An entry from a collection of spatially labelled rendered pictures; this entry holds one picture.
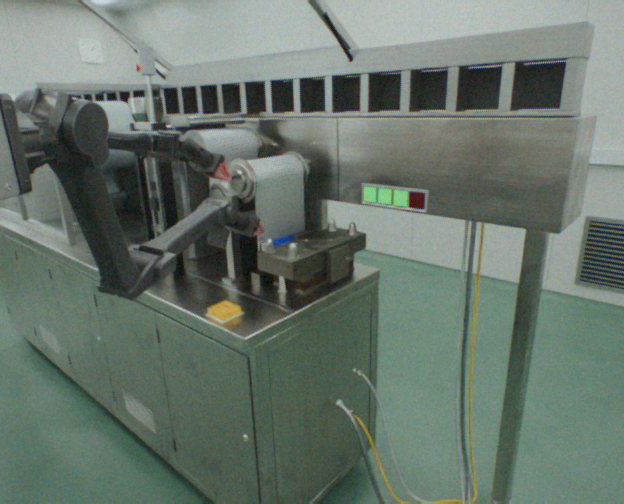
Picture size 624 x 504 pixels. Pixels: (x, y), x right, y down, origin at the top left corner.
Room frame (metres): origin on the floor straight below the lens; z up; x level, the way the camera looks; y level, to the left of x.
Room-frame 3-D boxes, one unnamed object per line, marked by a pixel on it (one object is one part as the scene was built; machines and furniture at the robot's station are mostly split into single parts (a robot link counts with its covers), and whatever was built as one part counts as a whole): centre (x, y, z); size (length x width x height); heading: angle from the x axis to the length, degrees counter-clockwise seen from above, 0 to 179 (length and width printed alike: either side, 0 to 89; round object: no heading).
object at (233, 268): (1.48, 0.28, 1.05); 0.06 x 0.05 x 0.31; 139
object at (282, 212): (1.54, 0.10, 1.11); 0.23 x 0.01 x 0.18; 139
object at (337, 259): (1.44, -0.09, 0.96); 0.10 x 0.03 x 0.11; 139
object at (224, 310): (1.20, 0.26, 0.91); 0.07 x 0.07 x 0.02; 49
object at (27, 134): (0.60, 0.39, 1.45); 0.09 x 0.08 x 0.12; 77
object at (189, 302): (2.13, 0.91, 0.88); 2.52 x 0.66 x 0.04; 49
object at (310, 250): (1.49, -0.01, 1.00); 0.40 x 0.16 x 0.06; 139
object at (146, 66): (1.87, 0.63, 1.66); 0.07 x 0.07 x 0.10; 26
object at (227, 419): (2.14, 0.90, 0.43); 2.52 x 0.64 x 0.86; 49
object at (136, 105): (2.04, 0.70, 1.50); 0.14 x 0.14 x 0.06
